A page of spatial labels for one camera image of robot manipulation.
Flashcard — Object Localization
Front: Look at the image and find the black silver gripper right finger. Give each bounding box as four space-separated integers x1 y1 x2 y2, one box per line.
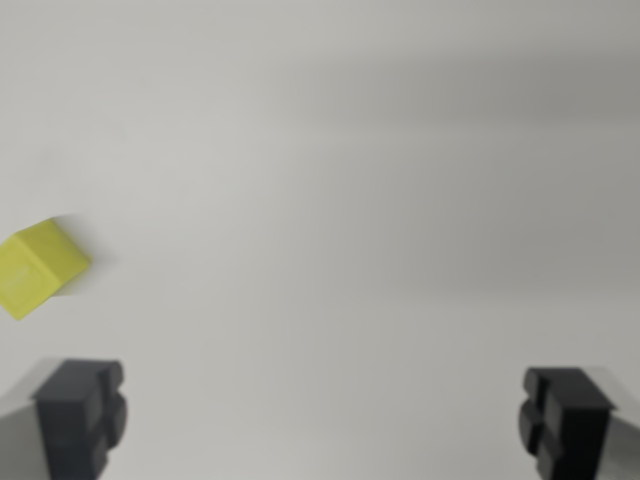
517 365 640 480

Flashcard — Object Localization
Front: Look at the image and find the black silver gripper left finger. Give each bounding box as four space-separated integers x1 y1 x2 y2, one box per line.
0 356 130 480

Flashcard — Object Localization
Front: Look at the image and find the yellow cube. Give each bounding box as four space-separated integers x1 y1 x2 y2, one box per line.
0 216 93 322

